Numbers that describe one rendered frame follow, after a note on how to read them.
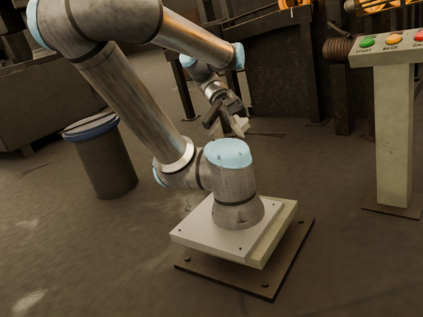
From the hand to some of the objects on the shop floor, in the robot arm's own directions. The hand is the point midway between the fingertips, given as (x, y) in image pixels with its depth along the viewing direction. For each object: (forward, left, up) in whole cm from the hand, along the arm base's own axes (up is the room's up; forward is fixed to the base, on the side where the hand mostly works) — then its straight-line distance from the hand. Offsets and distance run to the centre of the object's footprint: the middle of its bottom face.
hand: (240, 136), depth 112 cm
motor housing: (+92, -11, -36) cm, 100 cm away
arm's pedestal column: (-10, -2, -40) cm, 42 cm away
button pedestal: (+31, -44, -37) cm, 65 cm away
